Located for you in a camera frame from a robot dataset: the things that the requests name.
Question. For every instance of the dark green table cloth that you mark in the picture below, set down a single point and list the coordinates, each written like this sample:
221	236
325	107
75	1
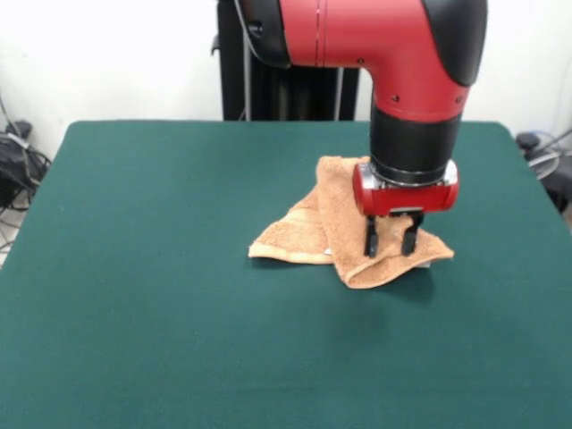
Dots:
179	268

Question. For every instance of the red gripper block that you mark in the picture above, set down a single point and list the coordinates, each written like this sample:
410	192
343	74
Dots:
402	199

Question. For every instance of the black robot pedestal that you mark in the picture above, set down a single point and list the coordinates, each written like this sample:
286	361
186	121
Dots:
268	89

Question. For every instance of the tan terry towel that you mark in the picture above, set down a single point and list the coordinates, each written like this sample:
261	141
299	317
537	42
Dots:
322	214

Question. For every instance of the black power adapter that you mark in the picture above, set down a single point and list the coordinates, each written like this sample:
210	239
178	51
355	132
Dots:
18	128
528	140

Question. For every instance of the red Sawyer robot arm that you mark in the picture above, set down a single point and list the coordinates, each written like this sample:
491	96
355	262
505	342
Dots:
402	134

